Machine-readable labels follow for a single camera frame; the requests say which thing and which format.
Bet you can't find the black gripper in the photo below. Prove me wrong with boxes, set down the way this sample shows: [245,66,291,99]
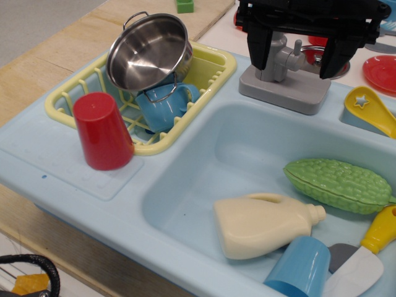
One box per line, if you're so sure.
[238,1,392,79]

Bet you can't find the grey toy faucet with lever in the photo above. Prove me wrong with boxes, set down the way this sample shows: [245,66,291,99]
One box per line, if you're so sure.
[239,32,331,115]

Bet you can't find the steel pot lid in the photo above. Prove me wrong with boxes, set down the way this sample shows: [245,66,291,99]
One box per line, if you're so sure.
[301,45,350,79]

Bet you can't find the red toy mug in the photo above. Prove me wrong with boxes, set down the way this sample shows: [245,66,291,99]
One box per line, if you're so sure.
[308,36,328,47]

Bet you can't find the red cup lying down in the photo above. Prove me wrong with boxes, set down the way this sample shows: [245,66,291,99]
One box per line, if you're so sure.
[233,8,247,32]

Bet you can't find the grey toy knife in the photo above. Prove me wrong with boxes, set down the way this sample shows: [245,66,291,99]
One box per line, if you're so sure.
[364,43,396,54]

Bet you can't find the red plastic plate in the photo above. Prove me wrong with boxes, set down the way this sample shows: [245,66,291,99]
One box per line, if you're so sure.
[362,55,395,97]

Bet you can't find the blue toy fork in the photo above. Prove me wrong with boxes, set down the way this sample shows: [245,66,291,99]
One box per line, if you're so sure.
[380,21,396,36]

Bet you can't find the yellow dish rack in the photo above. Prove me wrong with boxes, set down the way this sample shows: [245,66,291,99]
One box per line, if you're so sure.
[44,43,237,156]

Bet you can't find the yellow star spoon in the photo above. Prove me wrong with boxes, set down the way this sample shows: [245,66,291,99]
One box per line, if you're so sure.
[344,86,395,139]

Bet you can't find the green toy block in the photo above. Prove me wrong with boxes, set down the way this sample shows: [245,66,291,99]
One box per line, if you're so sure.
[175,0,194,14]

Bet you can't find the green toy bitter gourd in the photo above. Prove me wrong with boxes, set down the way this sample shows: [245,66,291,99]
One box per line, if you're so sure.
[283,158,395,215]

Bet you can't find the stainless steel pot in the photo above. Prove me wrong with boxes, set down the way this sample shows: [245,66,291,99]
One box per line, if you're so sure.
[106,11,193,93]

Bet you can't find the blue toy mug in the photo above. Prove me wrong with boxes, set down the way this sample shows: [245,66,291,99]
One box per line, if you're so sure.
[135,83,200,132]

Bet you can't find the light blue toy sink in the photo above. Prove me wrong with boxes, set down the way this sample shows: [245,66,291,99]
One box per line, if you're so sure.
[1,55,395,296]

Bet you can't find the cream toy detergent bottle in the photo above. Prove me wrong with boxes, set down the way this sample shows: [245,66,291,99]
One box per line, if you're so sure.
[213,193,326,260]

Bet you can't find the grey sink drain plug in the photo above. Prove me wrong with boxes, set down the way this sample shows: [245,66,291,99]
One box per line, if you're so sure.
[329,243,358,273]

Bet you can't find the red plastic cup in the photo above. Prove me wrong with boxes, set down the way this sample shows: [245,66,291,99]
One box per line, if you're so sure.
[73,92,134,171]

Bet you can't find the blue plastic cup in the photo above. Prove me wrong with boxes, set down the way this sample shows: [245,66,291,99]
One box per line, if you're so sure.
[264,236,330,296]

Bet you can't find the yellow object bottom left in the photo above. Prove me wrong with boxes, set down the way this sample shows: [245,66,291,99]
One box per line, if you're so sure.
[11,273,50,296]

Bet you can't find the yellow handled toy knife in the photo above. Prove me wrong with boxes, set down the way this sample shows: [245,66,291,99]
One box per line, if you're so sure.
[322,205,395,296]

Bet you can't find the black braided cable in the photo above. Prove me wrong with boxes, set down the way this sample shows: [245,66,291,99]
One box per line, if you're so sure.
[0,254,61,297]

